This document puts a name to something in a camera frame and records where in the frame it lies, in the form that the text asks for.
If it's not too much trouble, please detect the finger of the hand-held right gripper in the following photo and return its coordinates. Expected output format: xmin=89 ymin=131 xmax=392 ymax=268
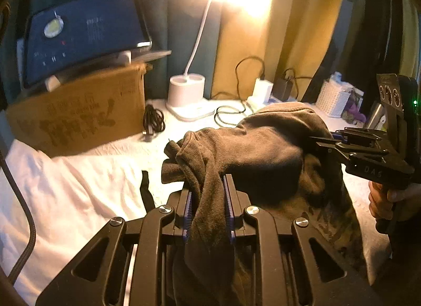
xmin=333 ymin=128 xmax=389 ymax=144
xmin=309 ymin=137 xmax=389 ymax=164

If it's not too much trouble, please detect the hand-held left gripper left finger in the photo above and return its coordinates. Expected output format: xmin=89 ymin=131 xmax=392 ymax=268
xmin=36 ymin=191 xmax=193 ymax=306

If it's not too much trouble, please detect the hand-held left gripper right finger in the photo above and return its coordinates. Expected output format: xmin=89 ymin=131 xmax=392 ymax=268
xmin=224 ymin=176 xmax=379 ymax=306

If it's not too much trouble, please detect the dark brown t-shirt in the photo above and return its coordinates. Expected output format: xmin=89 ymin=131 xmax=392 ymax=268
xmin=161 ymin=102 xmax=367 ymax=306

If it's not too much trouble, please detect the person's right hand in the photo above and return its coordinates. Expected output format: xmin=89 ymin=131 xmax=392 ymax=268
xmin=368 ymin=181 xmax=421 ymax=220

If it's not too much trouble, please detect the steel tumbler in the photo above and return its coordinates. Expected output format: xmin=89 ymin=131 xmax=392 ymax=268
xmin=363 ymin=102 xmax=385 ymax=129

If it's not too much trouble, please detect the purple cloth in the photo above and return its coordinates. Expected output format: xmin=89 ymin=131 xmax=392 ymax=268
xmin=342 ymin=102 xmax=366 ymax=122

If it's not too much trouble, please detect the white plastic basket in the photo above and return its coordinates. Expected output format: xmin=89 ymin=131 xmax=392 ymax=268
xmin=316 ymin=79 xmax=354 ymax=117

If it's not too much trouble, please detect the black charger adapter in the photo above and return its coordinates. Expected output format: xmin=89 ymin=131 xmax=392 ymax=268
xmin=274 ymin=77 xmax=292 ymax=99

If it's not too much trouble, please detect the white charger adapter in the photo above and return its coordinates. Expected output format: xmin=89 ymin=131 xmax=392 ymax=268
xmin=255 ymin=79 xmax=274 ymax=103

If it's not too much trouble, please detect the white power strip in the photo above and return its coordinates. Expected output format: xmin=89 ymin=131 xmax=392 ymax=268
xmin=247 ymin=96 xmax=280 ymax=112

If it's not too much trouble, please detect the white smooth cloth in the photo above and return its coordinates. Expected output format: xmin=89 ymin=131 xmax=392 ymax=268
xmin=0 ymin=138 xmax=155 ymax=293

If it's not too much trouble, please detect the yellow curtain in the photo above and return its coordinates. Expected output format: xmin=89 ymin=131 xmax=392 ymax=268
xmin=214 ymin=0 xmax=349 ymax=101

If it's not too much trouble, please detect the white desk lamp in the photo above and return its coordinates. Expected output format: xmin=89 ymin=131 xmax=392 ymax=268
xmin=166 ymin=0 xmax=273 ymax=121

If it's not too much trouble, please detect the brown cardboard box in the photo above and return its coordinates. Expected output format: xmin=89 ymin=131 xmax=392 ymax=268
xmin=7 ymin=63 xmax=153 ymax=157

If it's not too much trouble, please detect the teal curtain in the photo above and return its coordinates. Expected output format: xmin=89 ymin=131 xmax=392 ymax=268
xmin=26 ymin=0 xmax=224 ymax=103

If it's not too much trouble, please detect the blue screen tablet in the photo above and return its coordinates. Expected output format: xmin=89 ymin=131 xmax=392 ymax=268
xmin=23 ymin=0 xmax=153 ymax=89

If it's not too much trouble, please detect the black strap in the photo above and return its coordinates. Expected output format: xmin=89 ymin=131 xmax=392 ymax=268
xmin=140 ymin=170 xmax=155 ymax=211

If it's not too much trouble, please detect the coiled black cable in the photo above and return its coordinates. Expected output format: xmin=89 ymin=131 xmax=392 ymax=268
xmin=215 ymin=105 xmax=247 ymax=128

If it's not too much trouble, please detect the bundled black cable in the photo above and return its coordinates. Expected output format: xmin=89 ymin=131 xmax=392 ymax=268
xmin=143 ymin=105 xmax=166 ymax=136

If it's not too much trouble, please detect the black braided cable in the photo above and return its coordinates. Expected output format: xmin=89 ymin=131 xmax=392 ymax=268
xmin=0 ymin=148 xmax=37 ymax=283

